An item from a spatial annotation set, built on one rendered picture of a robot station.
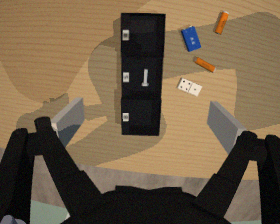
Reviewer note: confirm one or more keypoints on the black rack of bins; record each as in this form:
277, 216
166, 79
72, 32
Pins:
141, 34

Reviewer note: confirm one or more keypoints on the grey metal bolt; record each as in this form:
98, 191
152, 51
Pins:
145, 78

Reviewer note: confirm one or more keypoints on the white domino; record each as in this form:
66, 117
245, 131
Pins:
189, 86

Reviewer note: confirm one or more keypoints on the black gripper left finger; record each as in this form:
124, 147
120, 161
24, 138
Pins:
77, 191

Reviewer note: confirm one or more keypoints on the orange battery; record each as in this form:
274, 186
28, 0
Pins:
205, 64
222, 22

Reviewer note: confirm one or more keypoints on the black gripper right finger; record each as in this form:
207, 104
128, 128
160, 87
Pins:
214, 199

